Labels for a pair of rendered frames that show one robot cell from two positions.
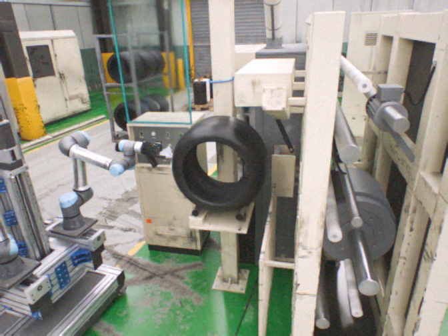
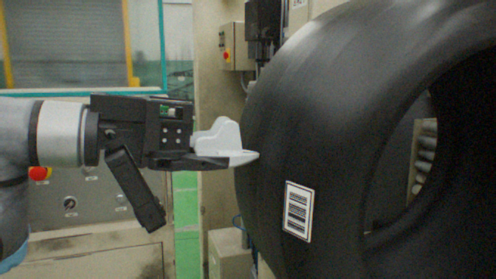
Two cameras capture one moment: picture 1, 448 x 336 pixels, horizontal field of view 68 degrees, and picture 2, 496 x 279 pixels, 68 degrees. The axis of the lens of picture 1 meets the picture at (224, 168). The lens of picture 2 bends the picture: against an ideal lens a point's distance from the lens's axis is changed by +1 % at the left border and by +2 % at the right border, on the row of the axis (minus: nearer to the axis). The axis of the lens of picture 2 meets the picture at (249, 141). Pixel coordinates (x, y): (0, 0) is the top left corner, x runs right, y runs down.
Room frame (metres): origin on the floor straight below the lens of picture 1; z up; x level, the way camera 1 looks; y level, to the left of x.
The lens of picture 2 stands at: (1.53, 0.56, 1.36)
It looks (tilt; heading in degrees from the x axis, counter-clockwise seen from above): 12 degrees down; 329
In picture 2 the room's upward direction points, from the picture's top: straight up
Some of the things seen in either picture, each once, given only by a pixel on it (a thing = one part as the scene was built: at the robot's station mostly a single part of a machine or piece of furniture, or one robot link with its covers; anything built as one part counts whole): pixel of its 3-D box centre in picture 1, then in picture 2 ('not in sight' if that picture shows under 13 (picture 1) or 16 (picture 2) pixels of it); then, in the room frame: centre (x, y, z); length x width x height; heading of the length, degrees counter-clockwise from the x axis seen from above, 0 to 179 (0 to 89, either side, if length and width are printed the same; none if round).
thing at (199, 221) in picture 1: (203, 208); not in sight; (1.95, 0.15, 0.83); 0.36 x 0.09 x 0.06; 167
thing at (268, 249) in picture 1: (269, 259); not in sight; (1.62, -0.25, 0.65); 0.90 x 0.02 x 0.70; 167
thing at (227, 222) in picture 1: (223, 215); not in sight; (1.92, 0.01, 0.80); 0.37 x 0.36 x 0.02; 77
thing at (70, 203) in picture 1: (70, 203); not in sight; (2.00, 1.07, 0.88); 0.13 x 0.12 x 0.14; 164
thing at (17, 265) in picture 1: (8, 263); not in sight; (1.53, 1.26, 0.77); 0.15 x 0.15 x 0.10
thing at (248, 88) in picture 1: (268, 79); not in sight; (1.73, -0.24, 1.71); 0.61 x 0.25 x 0.15; 167
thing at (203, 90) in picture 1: (203, 91); not in sight; (8.80, 0.45, 0.38); 1.20 x 0.80 x 0.76; 166
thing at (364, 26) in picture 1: (367, 83); not in sight; (5.22, -2.30, 1.05); 1.61 x 0.73 x 2.10; 158
